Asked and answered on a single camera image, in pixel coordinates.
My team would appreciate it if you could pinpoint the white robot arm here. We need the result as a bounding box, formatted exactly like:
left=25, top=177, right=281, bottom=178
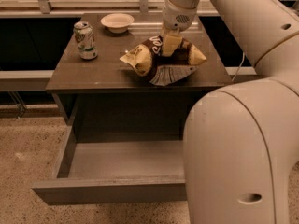
left=163, top=0, right=299, bottom=224

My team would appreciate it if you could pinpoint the white bowl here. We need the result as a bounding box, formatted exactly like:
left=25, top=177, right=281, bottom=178
left=101, top=13, right=135, bottom=34

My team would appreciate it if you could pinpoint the brown chip bag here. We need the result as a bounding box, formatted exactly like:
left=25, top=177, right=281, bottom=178
left=120, top=35, right=206, bottom=86

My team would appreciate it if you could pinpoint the grey cabinet counter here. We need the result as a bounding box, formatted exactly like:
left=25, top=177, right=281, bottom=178
left=46, top=12, right=231, bottom=143

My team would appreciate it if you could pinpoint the white cable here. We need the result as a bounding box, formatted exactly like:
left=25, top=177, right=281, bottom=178
left=232, top=51, right=246, bottom=82

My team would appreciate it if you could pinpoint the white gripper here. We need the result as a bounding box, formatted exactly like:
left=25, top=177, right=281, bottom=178
left=162, top=0, right=197, bottom=57

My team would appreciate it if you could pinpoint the open grey drawer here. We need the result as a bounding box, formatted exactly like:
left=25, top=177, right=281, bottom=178
left=32, top=125, right=186, bottom=205

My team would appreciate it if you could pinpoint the green soda can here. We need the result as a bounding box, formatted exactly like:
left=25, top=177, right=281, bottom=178
left=73, top=21, right=98, bottom=60

